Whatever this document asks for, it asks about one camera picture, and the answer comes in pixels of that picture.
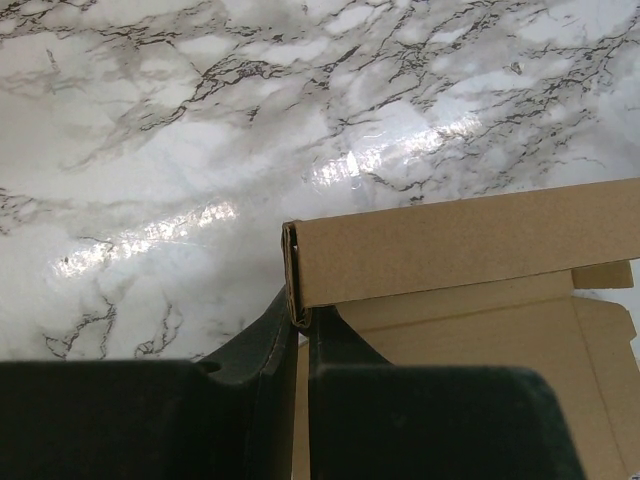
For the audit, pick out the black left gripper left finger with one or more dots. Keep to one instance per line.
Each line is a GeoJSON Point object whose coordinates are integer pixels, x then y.
{"type": "Point", "coordinates": [227, 416]}

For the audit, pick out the brown cardboard box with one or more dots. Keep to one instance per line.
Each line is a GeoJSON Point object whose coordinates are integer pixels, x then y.
{"type": "Point", "coordinates": [496, 280]}

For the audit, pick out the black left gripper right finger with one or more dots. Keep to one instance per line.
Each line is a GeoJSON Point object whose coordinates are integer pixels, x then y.
{"type": "Point", "coordinates": [371, 419]}

